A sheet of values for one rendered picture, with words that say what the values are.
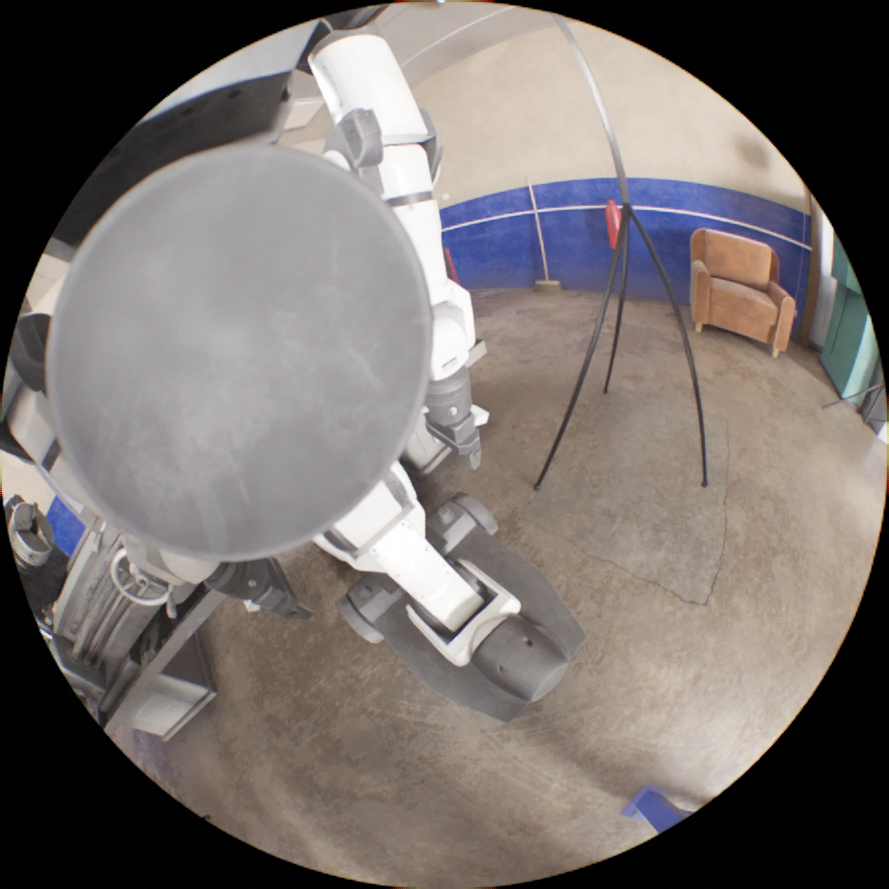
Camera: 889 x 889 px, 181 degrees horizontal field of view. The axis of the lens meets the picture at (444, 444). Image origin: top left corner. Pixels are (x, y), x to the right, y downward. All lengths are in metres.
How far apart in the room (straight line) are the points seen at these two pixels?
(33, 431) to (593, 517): 1.28
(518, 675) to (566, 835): 0.73
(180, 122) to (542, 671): 0.74
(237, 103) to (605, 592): 1.13
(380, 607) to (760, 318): 2.99
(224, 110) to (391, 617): 0.96
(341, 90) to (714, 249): 2.86
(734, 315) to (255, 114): 2.76
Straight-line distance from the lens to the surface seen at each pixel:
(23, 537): 1.59
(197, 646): 1.90
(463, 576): 0.65
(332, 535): 0.46
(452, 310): 0.41
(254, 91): 0.21
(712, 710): 1.14
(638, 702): 1.01
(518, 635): 0.60
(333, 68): 0.40
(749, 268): 3.05
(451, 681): 0.80
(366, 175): 0.32
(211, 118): 0.21
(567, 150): 3.57
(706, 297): 2.65
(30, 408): 0.34
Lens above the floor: 0.95
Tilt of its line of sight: 41 degrees down
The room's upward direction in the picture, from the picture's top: 22 degrees counter-clockwise
